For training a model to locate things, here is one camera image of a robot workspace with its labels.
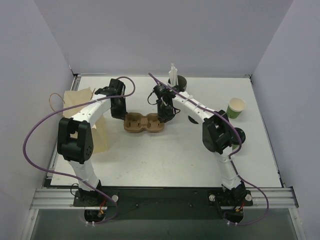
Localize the brown pulp cup carrier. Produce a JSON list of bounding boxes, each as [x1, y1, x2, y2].
[[123, 112, 165, 133]]

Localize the brown paper takeout bag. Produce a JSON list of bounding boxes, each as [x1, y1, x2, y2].
[[48, 87, 109, 154]]

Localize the green paper coffee cup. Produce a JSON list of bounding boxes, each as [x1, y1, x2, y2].
[[232, 144, 239, 150]]

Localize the black plastic cup lid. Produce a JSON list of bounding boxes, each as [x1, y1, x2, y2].
[[231, 127, 246, 146]]

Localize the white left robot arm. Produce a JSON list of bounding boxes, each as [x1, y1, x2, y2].
[[57, 78, 128, 206]]

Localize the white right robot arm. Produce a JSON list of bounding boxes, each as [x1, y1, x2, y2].
[[152, 84, 242, 190]]

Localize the stack of black lids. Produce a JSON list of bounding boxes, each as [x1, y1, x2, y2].
[[188, 116, 199, 125]]

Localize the grey cylindrical straw holder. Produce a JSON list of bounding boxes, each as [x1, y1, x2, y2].
[[167, 75, 187, 92]]

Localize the white wrapped straws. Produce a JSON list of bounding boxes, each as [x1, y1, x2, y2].
[[168, 63, 179, 86]]

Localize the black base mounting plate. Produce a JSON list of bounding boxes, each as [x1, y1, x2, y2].
[[73, 186, 253, 221]]

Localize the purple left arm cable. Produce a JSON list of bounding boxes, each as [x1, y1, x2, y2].
[[21, 76, 137, 225]]

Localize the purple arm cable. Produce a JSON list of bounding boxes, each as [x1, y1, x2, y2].
[[147, 72, 270, 227], [21, 76, 137, 225]]

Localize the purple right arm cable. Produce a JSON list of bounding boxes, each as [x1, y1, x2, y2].
[[147, 72, 270, 227]]

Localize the aluminium frame rail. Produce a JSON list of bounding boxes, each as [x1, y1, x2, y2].
[[31, 187, 299, 210]]

